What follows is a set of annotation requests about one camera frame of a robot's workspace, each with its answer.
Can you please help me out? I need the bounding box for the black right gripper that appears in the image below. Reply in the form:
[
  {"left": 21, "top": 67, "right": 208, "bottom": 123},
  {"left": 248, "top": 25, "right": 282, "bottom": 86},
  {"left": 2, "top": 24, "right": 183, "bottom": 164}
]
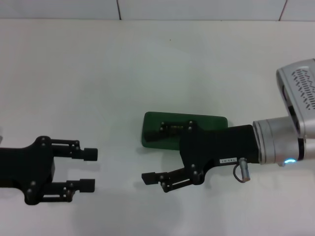
[{"left": 141, "top": 120, "right": 261, "bottom": 193}]

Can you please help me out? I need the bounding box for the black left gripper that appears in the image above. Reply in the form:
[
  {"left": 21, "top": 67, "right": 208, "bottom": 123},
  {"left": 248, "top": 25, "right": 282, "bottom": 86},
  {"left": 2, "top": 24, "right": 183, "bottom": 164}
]
[{"left": 0, "top": 136, "right": 98, "bottom": 206}]

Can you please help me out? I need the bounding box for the green glasses case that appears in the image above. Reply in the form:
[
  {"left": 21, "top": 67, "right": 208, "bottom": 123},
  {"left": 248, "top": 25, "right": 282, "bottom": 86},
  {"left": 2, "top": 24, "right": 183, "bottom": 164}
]
[{"left": 140, "top": 111, "right": 228, "bottom": 151}]

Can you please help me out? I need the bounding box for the right arm cable with plug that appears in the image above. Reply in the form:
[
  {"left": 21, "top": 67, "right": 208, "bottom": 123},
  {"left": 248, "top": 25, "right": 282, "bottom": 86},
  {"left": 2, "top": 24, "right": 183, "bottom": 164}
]
[{"left": 232, "top": 157, "right": 251, "bottom": 183}]

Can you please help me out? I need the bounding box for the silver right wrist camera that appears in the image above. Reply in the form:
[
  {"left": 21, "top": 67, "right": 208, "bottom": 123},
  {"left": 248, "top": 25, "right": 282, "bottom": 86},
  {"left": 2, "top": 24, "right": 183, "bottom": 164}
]
[{"left": 276, "top": 58, "right": 315, "bottom": 140}]

